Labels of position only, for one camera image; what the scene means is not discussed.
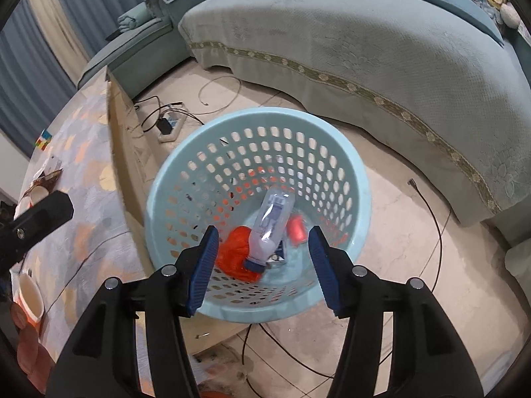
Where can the folded teal blanket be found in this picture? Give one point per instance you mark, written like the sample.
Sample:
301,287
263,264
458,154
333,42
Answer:
135,16

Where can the light blue perforated plastic basket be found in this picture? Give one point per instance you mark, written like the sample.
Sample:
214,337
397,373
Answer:
298,141

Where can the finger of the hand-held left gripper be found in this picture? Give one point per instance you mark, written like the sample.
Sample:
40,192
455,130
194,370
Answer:
41,215

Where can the blue white wrapper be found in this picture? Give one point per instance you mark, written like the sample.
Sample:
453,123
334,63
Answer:
278,253

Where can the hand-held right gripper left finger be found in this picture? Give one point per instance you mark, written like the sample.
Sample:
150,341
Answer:
202,271

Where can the black power adapter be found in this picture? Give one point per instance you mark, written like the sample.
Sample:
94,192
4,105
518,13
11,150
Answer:
164,125

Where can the white paper box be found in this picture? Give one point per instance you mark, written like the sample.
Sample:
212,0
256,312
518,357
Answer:
53,165

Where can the white power strip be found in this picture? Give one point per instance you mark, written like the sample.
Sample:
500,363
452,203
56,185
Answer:
176,126

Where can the teal sofa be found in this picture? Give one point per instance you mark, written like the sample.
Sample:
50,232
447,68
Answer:
132,54

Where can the beige curtain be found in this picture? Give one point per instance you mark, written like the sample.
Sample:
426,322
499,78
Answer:
54,20

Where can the fish scale patterned table mat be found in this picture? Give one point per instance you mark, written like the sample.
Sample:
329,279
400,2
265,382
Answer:
91,182

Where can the teal sofa cover floral trim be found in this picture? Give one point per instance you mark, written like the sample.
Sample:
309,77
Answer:
332,49

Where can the clear plastic bottle blue cap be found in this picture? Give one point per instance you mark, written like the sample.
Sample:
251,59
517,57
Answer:
269,224

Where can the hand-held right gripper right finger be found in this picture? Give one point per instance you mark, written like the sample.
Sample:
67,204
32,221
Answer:
325,271

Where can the orange plastic bag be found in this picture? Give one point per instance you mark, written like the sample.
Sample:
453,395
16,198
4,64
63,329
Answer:
234,253

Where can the colourful puzzle cube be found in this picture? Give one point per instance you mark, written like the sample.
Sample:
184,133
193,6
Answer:
42,139

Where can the orange white paper cup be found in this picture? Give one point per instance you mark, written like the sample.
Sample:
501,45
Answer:
29,298

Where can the orange can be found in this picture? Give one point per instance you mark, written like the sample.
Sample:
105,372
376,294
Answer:
298,230

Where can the brown white paper cup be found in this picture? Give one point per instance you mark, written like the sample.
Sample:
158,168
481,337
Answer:
35,192

